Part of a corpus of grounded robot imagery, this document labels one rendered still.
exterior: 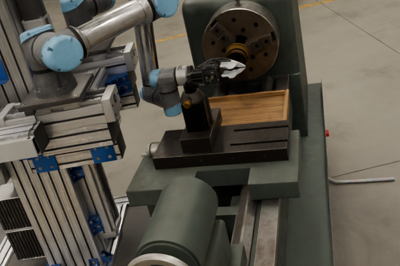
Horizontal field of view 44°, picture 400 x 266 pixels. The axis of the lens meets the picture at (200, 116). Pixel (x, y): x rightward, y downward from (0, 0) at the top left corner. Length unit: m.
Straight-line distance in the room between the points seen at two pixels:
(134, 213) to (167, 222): 1.72
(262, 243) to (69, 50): 0.83
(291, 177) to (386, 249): 1.20
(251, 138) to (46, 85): 0.72
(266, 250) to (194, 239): 0.36
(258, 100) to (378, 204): 1.09
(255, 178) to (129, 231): 1.26
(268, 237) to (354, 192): 1.62
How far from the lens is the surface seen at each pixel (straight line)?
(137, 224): 2.66
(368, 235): 2.67
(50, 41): 1.64
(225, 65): 1.86
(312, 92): 2.85
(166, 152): 1.63
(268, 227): 1.40
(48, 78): 1.80
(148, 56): 1.99
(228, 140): 1.62
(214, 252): 1.12
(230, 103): 2.05
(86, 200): 2.32
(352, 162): 3.20
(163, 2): 1.80
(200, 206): 1.08
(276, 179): 1.47
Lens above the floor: 1.76
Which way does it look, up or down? 26 degrees down
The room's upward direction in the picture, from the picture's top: 13 degrees counter-clockwise
